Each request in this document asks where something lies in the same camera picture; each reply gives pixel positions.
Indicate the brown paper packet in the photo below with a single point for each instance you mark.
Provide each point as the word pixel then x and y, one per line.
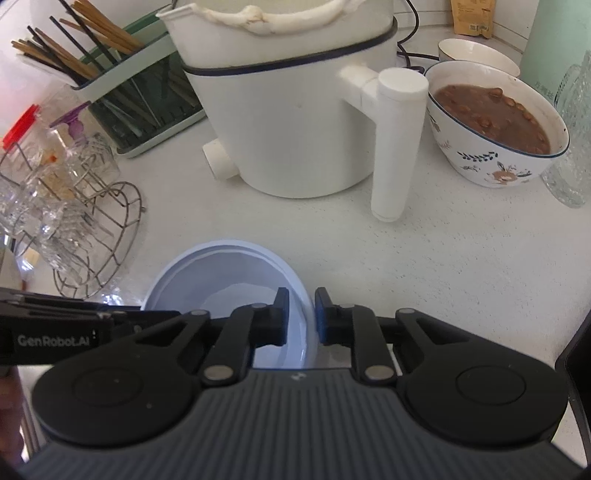
pixel 473 16

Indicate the floral bowl with brown soup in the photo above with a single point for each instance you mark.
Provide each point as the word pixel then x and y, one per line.
pixel 489 124

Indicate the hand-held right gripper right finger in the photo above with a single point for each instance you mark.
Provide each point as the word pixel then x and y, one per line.
pixel 321 325

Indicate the tall textured glass jug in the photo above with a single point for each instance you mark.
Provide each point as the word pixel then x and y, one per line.
pixel 572 152

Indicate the translucent plastic container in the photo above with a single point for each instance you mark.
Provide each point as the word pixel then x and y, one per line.
pixel 240 277

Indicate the bundle of chopsticks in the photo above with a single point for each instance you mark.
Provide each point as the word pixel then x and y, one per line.
pixel 74 41

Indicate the pale green canister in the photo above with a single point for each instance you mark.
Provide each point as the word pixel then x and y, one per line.
pixel 554 46

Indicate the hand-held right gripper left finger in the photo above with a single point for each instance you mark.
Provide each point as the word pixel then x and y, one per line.
pixel 282 319

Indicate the white electric cooking pot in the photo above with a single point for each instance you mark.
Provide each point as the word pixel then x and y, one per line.
pixel 286 115

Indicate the red-lid glass jar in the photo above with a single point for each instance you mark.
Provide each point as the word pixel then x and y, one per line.
pixel 23 138

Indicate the purple-lid glass jar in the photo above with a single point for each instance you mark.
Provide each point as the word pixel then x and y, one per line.
pixel 87 147

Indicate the white cloth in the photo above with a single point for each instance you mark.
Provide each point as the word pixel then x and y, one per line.
pixel 277 16

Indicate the green chopstick holder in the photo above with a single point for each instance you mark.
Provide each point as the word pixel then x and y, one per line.
pixel 147 106

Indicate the clear drinking glass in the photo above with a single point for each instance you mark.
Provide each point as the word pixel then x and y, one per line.
pixel 25 207

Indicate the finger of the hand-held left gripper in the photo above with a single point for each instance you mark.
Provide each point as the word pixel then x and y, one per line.
pixel 138 321

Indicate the plain white bowl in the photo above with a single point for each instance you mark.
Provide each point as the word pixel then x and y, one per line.
pixel 475 53

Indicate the dark grey flat object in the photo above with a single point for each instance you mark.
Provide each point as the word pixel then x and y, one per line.
pixel 577 392

